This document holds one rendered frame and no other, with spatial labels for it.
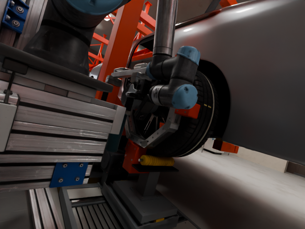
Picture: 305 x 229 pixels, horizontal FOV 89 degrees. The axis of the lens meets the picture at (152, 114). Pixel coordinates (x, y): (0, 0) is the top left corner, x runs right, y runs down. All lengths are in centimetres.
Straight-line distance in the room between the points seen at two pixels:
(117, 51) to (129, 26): 25
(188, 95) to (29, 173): 46
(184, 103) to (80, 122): 29
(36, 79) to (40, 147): 15
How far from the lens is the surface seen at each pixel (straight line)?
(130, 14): 160
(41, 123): 43
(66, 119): 44
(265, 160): 885
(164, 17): 64
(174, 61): 52
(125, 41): 150
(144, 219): 105
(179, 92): 45
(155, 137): 85
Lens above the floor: 77
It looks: 1 degrees up
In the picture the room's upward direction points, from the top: 16 degrees clockwise
